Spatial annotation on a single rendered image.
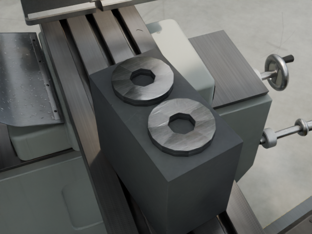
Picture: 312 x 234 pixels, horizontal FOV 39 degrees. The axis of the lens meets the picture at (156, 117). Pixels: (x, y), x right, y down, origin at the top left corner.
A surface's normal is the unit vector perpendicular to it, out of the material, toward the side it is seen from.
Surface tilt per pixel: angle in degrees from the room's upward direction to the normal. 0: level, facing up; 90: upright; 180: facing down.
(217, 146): 0
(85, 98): 0
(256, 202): 0
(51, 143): 90
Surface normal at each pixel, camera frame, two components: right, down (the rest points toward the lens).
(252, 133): 0.36, 0.72
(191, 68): 0.00, -0.65
